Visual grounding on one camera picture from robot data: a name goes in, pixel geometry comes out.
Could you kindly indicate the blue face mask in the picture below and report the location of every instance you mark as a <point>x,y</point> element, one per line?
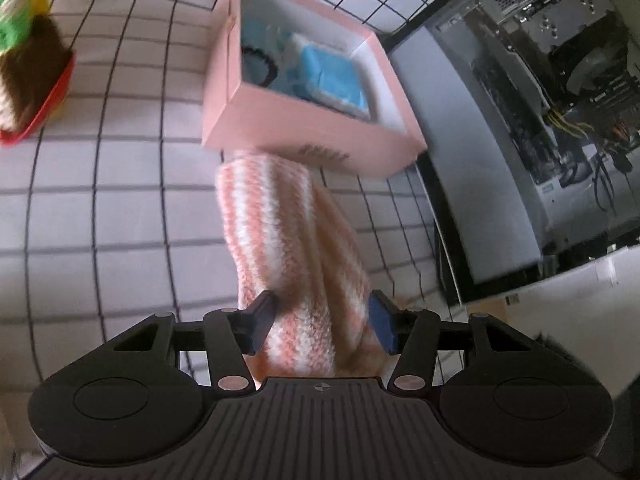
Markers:
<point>330,75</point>

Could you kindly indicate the pink white striped towel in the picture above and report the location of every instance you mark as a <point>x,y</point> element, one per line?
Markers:
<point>290,240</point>

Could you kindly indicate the pink cardboard box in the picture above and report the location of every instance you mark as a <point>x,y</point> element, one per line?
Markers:
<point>280,125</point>

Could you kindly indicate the white cardboard box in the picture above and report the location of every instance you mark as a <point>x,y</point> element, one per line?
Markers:
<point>575,300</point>

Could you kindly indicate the crocheted toy with green hat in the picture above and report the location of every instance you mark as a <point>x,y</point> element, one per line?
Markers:
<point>30,85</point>

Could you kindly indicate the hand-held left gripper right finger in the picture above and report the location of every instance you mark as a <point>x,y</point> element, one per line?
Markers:
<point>382,325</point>

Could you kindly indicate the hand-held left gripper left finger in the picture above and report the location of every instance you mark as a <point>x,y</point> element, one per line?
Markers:
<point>262,325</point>

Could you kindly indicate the computer case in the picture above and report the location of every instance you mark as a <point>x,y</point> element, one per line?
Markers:
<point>550,110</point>

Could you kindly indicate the blue white tissue pack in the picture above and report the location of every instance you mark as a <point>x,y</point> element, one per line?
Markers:
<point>270,35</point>

